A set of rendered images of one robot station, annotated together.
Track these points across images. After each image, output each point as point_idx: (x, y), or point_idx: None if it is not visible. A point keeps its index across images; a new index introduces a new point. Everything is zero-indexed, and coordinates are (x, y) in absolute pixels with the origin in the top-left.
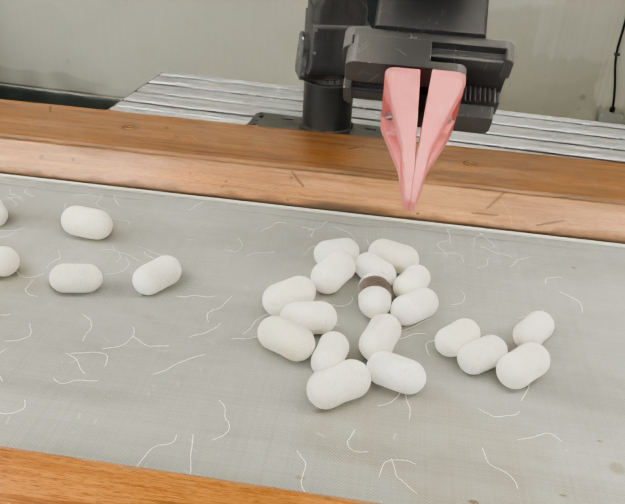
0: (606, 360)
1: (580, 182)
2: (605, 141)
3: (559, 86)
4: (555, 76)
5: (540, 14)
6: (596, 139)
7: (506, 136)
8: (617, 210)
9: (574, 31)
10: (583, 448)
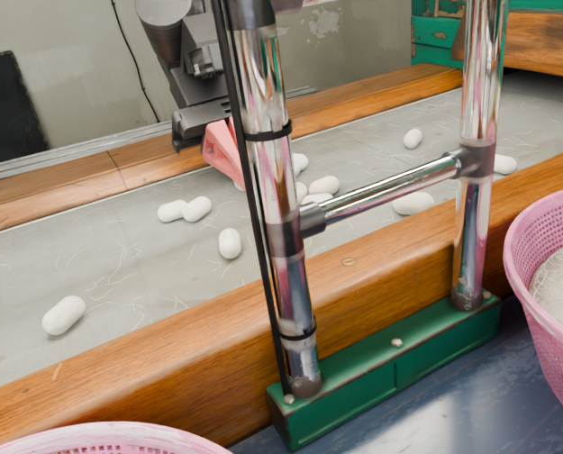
0: (15, 294)
1: (18, 188)
2: (96, 149)
3: (120, 120)
4: (113, 115)
5: (82, 80)
6: (90, 150)
7: (29, 171)
8: (40, 196)
9: (110, 84)
10: None
